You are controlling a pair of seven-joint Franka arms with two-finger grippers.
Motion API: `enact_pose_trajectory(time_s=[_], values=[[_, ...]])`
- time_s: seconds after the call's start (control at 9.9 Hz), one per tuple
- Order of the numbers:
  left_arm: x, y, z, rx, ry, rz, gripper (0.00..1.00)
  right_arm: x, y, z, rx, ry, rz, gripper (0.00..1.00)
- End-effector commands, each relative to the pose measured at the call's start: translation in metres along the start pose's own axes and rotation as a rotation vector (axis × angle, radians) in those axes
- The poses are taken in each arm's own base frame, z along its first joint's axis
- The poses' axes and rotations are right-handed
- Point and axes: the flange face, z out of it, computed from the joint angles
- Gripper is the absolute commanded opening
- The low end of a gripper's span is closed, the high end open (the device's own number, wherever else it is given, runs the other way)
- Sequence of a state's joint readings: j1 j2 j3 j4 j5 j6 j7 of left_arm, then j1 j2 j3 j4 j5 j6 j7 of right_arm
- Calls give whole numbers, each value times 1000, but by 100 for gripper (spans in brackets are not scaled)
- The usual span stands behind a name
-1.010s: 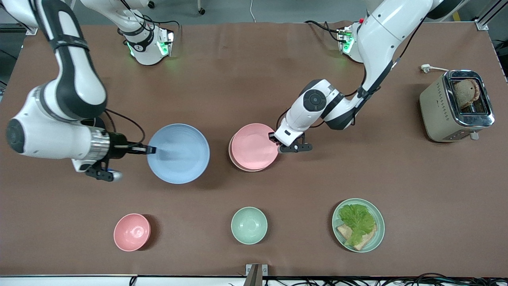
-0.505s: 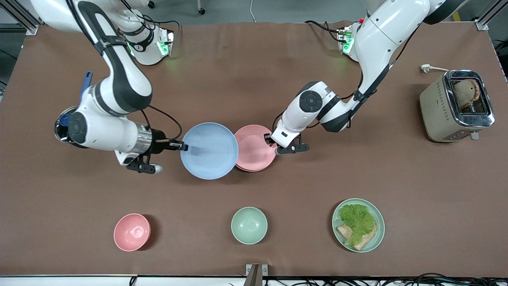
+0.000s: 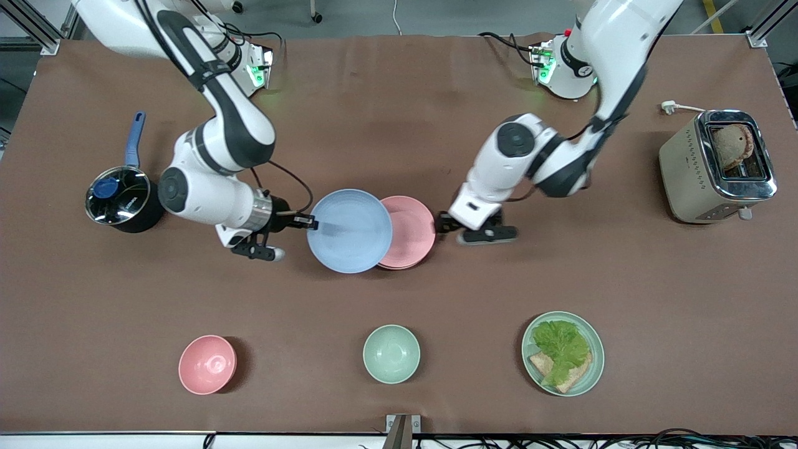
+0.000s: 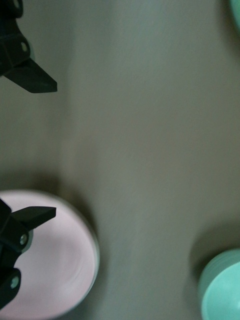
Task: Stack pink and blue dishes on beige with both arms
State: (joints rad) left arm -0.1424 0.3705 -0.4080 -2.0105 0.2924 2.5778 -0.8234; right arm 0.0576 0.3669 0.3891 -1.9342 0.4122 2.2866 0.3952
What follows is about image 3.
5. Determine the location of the pink plate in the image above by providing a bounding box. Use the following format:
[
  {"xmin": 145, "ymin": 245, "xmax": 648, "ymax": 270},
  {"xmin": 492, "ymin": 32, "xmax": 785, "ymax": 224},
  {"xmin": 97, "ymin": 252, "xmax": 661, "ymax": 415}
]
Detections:
[{"xmin": 377, "ymin": 196, "xmax": 436, "ymax": 271}]

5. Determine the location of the blue plate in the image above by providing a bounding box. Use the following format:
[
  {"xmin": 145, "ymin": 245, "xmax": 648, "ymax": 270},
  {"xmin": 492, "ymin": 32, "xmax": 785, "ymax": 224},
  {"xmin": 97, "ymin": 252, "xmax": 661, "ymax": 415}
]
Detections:
[{"xmin": 307, "ymin": 189, "xmax": 393, "ymax": 274}]

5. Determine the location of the brown table cover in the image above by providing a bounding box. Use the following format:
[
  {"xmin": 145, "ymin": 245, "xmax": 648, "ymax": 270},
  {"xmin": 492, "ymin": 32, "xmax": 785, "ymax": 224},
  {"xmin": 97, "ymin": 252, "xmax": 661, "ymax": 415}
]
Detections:
[{"xmin": 0, "ymin": 32, "xmax": 798, "ymax": 436}]

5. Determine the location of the dark blue saucepan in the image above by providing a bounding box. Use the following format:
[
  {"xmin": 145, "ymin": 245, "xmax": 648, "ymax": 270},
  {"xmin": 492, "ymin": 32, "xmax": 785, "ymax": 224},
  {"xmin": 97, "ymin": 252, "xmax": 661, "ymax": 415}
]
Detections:
[{"xmin": 85, "ymin": 111, "xmax": 166, "ymax": 234}]

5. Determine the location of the green bowl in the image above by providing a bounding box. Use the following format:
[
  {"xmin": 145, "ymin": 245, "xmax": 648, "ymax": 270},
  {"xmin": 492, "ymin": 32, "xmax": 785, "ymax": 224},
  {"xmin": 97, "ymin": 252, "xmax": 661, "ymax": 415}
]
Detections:
[{"xmin": 363, "ymin": 324, "xmax": 421, "ymax": 385}]

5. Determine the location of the green lettuce leaf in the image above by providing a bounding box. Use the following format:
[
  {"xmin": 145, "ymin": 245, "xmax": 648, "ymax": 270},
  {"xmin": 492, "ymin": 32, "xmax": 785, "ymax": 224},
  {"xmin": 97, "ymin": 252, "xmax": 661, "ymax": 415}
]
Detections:
[{"xmin": 532, "ymin": 320, "xmax": 592, "ymax": 387}]

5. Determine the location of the glass lid blue knob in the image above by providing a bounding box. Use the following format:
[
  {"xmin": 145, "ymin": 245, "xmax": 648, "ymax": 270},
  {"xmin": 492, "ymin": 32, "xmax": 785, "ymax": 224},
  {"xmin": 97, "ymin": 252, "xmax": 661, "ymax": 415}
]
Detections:
[{"xmin": 85, "ymin": 166, "xmax": 151, "ymax": 225}]

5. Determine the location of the pink bowl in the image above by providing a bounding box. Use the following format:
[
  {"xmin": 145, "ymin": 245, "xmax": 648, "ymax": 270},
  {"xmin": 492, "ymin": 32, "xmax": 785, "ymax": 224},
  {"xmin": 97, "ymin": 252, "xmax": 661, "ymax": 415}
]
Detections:
[{"xmin": 178, "ymin": 335, "xmax": 238, "ymax": 395}]

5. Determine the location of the bread slice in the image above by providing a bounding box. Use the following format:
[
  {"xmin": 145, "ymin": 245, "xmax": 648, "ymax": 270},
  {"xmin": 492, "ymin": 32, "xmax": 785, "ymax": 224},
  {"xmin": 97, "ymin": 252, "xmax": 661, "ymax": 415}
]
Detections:
[{"xmin": 529, "ymin": 351, "xmax": 593, "ymax": 394}]

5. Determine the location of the green plate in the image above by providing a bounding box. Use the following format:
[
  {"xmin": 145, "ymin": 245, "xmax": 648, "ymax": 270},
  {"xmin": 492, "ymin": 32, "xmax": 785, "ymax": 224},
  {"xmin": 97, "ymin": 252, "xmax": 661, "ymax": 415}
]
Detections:
[{"xmin": 522, "ymin": 311, "xmax": 605, "ymax": 397}]

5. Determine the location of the beige chrome toaster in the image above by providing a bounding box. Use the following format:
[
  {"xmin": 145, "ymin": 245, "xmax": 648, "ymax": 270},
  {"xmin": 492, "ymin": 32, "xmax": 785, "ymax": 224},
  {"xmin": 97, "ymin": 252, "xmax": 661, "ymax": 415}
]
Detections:
[{"xmin": 659, "ymin": 110, "xmax": 779, "ymax": 225}]

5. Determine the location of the white power plug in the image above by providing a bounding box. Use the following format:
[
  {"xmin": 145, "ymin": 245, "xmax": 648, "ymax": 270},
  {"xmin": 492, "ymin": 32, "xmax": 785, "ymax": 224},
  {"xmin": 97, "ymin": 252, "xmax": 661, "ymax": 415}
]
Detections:
[{"xmin": 661, "ymin": 100, "xmax": 708, "ymax": 116}]

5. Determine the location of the brown toast slice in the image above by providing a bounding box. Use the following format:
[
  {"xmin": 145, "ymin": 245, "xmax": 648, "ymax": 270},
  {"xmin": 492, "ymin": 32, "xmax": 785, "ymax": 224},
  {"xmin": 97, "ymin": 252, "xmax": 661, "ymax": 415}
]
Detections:
[{"xmin": 711, "ymin": 123, "xmax": 755, "ymax": 171}]

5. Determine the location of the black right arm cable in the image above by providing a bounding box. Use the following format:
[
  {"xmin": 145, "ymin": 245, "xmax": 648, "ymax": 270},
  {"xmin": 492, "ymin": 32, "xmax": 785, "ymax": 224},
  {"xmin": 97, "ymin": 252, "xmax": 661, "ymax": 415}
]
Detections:
[{"xmin": 251, "ymin": 160, "xmax": 314, "ymax": 216}]

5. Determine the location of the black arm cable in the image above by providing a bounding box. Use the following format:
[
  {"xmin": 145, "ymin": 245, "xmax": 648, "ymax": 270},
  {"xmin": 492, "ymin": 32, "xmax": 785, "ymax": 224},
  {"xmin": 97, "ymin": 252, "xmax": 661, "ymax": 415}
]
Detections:
[
  {"xmin": 564, "ymin": 81, "xmax": 604, "ymax": 143},
  {"xmin": 251, "ymin": 160, "xmax": 314, "ymax": 216}
]

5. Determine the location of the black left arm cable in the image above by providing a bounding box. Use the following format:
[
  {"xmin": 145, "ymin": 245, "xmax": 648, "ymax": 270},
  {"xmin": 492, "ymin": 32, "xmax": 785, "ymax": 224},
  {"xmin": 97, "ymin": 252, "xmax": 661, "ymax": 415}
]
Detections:
[{"xmin": 564, "ymin": 81, "xmax": 604, "ymax": 143}]

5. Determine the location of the metal bracket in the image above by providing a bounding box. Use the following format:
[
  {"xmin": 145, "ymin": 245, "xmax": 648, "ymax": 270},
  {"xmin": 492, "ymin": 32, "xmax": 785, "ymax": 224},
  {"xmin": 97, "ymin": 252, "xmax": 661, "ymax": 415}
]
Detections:
[{"xmin": 385, "ymin": 414, "xmax": 421, "ymax": 449}]

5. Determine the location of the black cable bundle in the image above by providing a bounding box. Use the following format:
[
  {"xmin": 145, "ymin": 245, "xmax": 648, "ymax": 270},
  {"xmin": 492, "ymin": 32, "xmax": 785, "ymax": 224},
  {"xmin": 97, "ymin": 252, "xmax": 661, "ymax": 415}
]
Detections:
[{"xmin": 411, "ymin": 427, "xmax": 798, "ymax": 449}]

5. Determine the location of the aluminium frame profile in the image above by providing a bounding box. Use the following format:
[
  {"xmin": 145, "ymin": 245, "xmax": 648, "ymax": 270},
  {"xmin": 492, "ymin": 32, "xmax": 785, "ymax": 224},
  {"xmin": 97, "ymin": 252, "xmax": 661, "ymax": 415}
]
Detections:
[
  {"xmin": 745, "ymin": 0, "xmax": 798, "ymax": 49},
  {"xmin": 0, "ymin": 0, "xmax": 85, "ymax": 56}
]

